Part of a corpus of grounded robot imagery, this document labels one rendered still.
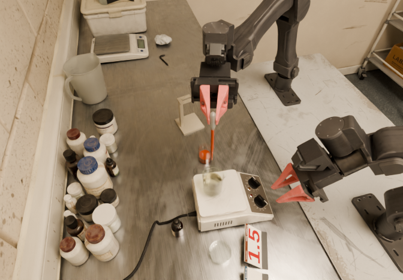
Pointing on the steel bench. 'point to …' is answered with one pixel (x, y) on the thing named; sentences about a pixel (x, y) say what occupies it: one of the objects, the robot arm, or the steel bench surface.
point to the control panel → (255, 195)
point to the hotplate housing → (236, 219)
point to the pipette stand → (188, 125)
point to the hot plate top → (205, 210)
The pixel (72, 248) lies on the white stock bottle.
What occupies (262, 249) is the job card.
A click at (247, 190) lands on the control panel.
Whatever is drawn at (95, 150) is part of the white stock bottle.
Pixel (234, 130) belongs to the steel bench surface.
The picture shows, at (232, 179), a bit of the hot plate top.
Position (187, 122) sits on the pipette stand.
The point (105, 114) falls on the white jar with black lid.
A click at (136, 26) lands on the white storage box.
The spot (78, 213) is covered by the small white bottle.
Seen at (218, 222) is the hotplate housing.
